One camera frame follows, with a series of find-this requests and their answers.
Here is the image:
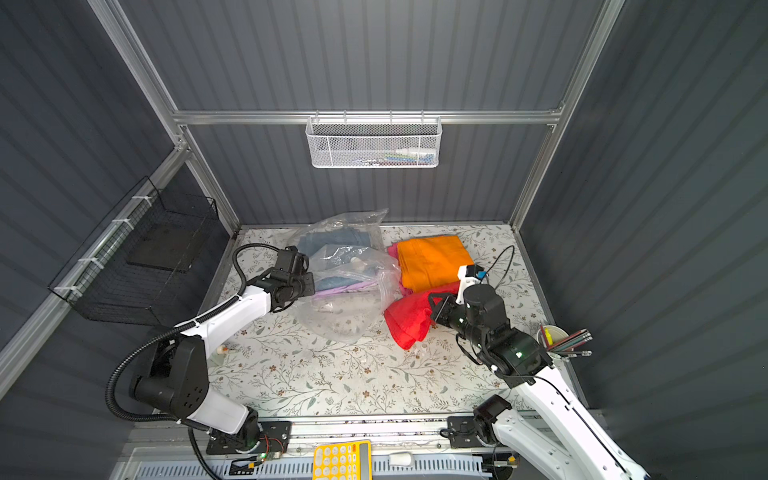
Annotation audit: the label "red garment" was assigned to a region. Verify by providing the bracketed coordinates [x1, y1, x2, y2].
[384, 282, 459, 350]

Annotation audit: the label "orange trousers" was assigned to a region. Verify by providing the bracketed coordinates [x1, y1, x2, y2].
[396, 235, 474, 293]

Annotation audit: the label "clear plastic vacuum bag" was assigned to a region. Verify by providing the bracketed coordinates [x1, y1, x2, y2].
[285, 208, 401, 344]

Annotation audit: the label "pink trousers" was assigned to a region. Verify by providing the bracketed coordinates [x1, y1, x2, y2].
[386, 243, 413, 297]

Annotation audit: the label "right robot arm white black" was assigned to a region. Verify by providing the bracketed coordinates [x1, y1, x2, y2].
[428, 284, 650, 479]

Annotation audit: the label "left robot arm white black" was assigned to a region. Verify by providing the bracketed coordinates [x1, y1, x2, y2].
[130, 243, 315, 435]

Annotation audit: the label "grey blue folded garment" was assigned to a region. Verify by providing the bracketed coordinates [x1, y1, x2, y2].
[297, 227, 375, 291]

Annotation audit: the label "lilac folded garment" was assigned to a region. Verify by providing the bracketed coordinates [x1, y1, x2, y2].
[314, 281, 378, 298]

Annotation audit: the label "cup with pens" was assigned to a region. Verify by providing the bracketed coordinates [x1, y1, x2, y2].
[536, 325, 593, 358]

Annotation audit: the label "small white box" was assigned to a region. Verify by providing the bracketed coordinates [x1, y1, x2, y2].
[389, 452, 414, 468]

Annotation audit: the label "white bottle in basket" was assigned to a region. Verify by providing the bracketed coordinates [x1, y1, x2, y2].
[395, 147, 438, 158]

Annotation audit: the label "yellow calculator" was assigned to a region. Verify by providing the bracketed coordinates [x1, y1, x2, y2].
[311, 440, 373, 480]

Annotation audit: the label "left black corrugated cable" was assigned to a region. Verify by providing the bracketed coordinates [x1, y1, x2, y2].
[104, 242, 283, 480]

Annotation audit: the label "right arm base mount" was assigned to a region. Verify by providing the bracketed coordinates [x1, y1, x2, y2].
[439, 395, 512, 449]

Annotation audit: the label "white wire mesh basket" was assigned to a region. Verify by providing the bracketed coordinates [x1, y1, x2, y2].
[305, 117, 443, 169]

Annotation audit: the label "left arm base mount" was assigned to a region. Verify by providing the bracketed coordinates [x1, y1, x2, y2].
[206, 408, 293, 455]

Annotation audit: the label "black wire mesh basket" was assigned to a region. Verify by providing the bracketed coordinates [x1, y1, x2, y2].
[49, 169, 229, 327]

